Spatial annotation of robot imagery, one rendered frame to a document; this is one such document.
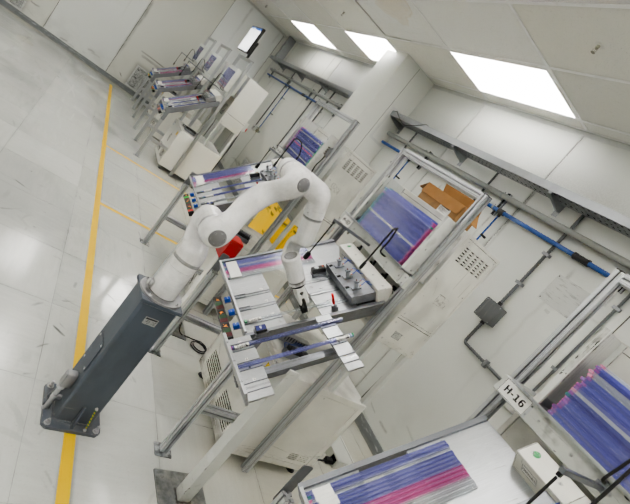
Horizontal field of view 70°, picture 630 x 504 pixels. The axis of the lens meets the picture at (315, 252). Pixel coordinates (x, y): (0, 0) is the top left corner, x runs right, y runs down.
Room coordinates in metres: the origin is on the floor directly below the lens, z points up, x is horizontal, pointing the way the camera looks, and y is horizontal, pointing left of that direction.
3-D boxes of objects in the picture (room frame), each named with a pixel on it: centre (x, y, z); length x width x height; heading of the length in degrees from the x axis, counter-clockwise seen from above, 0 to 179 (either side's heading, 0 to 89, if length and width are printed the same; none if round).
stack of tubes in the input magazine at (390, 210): (2.46, -0.26, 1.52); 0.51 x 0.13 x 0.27; 35
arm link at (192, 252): (1.79, 0.40, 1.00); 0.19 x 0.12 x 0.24; 37
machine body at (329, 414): (2.58, -0.33, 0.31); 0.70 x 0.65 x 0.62; 35
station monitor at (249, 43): (6.36, 2.46, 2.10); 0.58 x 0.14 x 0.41; 35
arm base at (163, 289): (1.76, 0.38, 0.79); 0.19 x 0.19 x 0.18
